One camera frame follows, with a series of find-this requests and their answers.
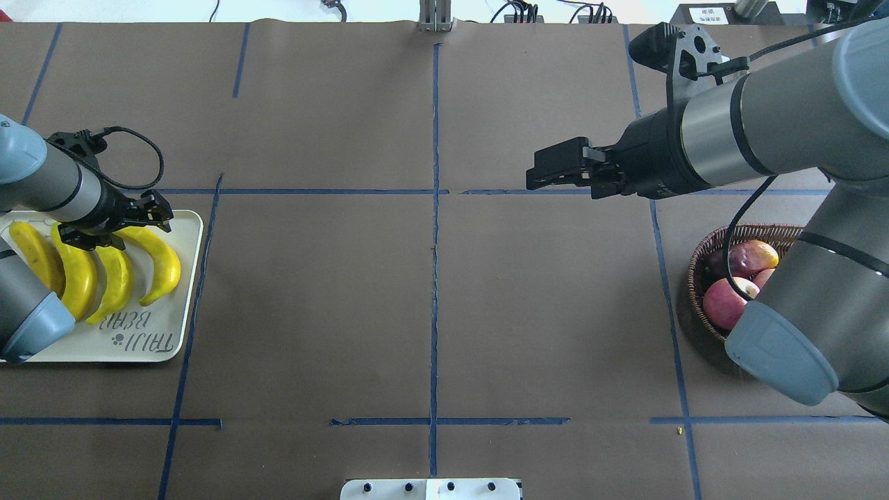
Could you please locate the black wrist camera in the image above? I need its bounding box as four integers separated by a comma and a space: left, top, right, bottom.
47, 130, 108, 170

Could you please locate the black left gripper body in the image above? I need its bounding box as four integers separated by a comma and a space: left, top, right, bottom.
83, 184, 143, 236

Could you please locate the white bear tray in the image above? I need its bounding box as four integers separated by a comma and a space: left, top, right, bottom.
2, 210, 203, 364

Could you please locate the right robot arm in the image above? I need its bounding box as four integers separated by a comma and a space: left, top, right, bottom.
526, 19, 887, 418

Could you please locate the aluminium frame post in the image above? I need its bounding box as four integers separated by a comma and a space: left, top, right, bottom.
418, 0, 453, 33

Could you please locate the red pink apple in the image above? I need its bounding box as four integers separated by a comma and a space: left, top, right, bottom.
701, 276, 760, 331

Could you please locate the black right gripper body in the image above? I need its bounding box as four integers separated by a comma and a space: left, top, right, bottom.
590, 111, 713, 200

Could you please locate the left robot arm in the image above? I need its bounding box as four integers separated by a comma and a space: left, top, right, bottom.
2, 116, 174, 365

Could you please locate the dark purple fruit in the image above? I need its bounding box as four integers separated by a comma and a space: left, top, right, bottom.
702, 248, 731, 281

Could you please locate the yellow banana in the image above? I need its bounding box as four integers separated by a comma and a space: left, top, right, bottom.
115, 226, 181, 307
51, 222, 99, 322
85, 247, 134, 325
9, 221, 66, 298

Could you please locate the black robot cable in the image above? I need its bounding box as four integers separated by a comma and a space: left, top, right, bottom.
69, 126, 166, 192

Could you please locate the red orange mango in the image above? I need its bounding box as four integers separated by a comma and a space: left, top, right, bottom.
728, 240, 780, 278

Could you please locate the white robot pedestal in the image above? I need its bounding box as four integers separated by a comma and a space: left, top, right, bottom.
340, 477, 524, 499

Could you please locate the brown wicker basket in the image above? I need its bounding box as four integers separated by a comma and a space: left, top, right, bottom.
676, 224, 804, 345

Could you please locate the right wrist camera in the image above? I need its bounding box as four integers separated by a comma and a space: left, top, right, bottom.
629, 22, 750, 85

